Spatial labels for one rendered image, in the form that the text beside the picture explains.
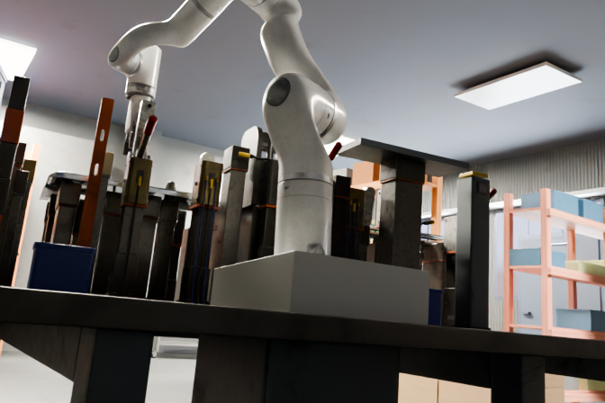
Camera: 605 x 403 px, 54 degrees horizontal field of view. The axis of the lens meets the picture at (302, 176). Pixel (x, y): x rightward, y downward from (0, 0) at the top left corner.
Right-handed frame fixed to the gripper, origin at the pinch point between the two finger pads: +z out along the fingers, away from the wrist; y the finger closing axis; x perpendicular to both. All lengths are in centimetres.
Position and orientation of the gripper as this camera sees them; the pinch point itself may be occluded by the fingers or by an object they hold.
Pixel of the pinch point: (131, 148)
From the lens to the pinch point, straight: 175.8
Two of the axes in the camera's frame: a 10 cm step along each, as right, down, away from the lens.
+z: -0.8, 9.7, -2.3
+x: -8.9, -1.8, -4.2
